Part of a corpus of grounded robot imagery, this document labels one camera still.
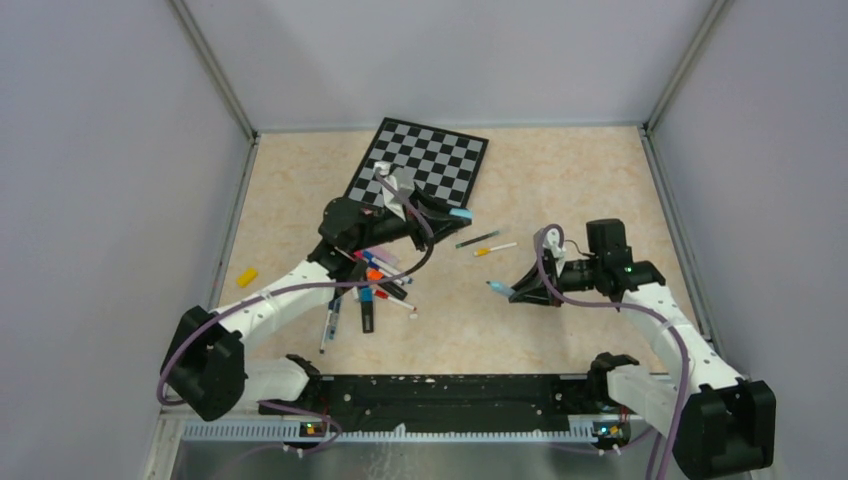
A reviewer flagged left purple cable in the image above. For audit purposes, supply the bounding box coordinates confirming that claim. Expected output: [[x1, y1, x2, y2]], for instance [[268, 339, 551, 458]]
[[156, 165, 439, 458]]

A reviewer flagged white marker yellow end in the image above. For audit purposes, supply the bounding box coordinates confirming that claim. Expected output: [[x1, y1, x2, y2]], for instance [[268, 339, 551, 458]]
[[473, 242, 518, 258]]

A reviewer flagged light blue highlighter body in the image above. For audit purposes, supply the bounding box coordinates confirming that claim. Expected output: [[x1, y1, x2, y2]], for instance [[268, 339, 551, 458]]
[[486, 281, 514, 298]]

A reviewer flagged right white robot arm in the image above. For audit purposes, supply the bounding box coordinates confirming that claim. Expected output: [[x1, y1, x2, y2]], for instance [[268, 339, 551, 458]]
[[509, 218, 777, 479]]

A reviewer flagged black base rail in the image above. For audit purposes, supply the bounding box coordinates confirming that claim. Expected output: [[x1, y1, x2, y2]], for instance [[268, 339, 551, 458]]
[[264, 374, 627, 415]]

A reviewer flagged pale purple highlighter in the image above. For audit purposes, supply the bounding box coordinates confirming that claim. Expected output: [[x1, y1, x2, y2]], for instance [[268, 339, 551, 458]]
[[368, 246, 398, 264]]

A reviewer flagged light blue highlighter cap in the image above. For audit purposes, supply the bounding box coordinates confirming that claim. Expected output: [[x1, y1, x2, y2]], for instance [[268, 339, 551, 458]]
[[449, 208, 473, 220]]

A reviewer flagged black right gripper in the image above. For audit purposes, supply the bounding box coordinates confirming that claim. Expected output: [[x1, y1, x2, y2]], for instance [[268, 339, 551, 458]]
[[509, 253, 602, 308]]

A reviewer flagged green ink clear pen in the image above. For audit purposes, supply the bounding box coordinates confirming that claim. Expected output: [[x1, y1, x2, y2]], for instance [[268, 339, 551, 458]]
[[455, 229, 505, 249]]

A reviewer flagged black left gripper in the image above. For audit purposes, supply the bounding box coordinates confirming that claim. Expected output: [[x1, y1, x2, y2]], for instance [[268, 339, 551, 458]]
[[350, 182, 472, 253]]

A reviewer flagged black grey chessboard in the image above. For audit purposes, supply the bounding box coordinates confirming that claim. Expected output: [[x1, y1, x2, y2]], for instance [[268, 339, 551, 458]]
[[345, 117, 489, 208]]

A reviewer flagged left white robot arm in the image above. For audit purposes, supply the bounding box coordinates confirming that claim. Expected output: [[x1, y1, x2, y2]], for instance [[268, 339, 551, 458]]
[[157, 188, 472, 421]]

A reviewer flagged yellow highlighter cap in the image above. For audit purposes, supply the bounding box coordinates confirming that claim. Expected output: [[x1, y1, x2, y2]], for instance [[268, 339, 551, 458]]
[[236, 267, 259, 288]]

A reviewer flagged black highlighter orange cap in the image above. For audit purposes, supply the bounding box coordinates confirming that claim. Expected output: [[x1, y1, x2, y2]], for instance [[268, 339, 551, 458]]
[[366, 268, 407, 301]]

